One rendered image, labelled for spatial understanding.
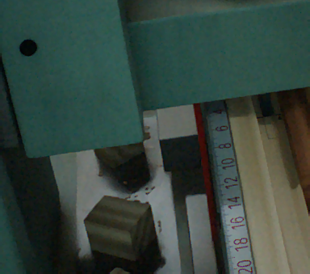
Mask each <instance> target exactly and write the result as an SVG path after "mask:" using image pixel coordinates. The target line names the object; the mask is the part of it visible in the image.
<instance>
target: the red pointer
mask: <svg viewBox="0 0 310 274"><path fill-rule="evenodd" d="M193 107H194V112H195V123H196V128H197V134H198V140H199V150H200V157H201V162H202V168H203V177H204V183H205V188H206V193H207V209H208V215H209V220H210V226H211V230H212V241H213V242H217V241H218V236H217V235H218V230H217V224H216V215H215V210H214V198H213V193H212V182H211V176H210V171H209V165H208V160H207V149H206V144H207V143H205V140H206V137H204V134H205V131H203V121H202V114H201V108H200V103H195V104H193Z"/></svg>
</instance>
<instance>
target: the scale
mask: <svg viewBox="0 0 310 274"><path fill-rule="evenodd" d="M204 106H206V110H207V120H208V125H209V130H210V135H211V141H212V150H213V155H214V160H215V162H214V165H215V170H216V179H217V184H218V189H219V194H220V203H221V206H220V208H221V213H222V218H223V222H224V231H225V233H224V236H225V240H226V245H227V250H228V263H229V267H230V272H231V274H254V271H253V260H252V256H251V253H250V249H249V238H248V234H247V229H246V225H245V215H244V210H243V206H242V202H241V190H240V186H239V182H238V178H237V170H236V168H237V166H236V162H235V158H234V153H233V146H232V142H231V137H230V132H229V128H228V121H227V116H226V111H225V107H224V100H223V99H222V100H216V101H211V102H205V103H204Z"/></svg>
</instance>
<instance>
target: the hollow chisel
mask: <svg viewBox="0 0 310 274"><path fill-rule="evenodd" d="M258 102H259V105H260V108H261V112H262V118H263V117H268V116H273V114H272V105H271V97H270V92H269V93H263V94H258Z"/></svg>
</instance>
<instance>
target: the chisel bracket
mask: <svg viewBox="0 0 310 274"><path fill-rule="evenodd" d="M125 2H126V16H127V25H128V34H129V38H130V43H131V47H132V55H133V60H134V64H135V69H136V76H137V82H138V87H139V92H140V99H141V105H142V109H143V112H144V111H151V110H156V109H162V108H168V107H177V106H184V105H189V104H195V103H205V102H211V101H216V100H222V99H232V98H237V97H243V96H248V95H258V94H263V93H269V92H274V91H289V90H293V89H299V88H303V87H309V86H310V0H125Z"/></svg>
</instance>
